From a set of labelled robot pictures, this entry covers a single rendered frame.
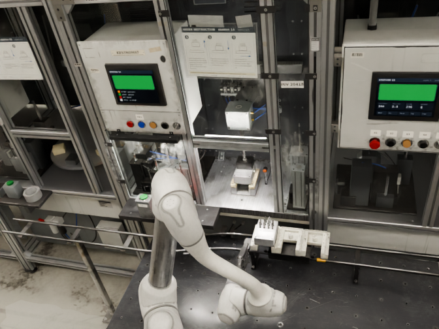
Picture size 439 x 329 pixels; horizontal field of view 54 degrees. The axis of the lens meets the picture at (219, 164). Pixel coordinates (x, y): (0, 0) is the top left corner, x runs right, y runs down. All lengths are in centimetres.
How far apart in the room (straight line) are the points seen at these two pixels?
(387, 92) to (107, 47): 114
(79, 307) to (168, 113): 176
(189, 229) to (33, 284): 226
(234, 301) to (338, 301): 54
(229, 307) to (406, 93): 108
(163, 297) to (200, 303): 31
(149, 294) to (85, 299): 141
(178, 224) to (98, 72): 88
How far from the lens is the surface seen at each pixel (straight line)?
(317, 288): 219
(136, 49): 187
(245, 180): 225
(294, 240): 212
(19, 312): 346
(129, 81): 193
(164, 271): 183
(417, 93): 172
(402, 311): 217
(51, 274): 357
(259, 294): 176
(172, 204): 142
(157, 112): 199
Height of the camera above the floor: 245
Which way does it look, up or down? 37 degrees down
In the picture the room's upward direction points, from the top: 9 degrees counter-clockwise
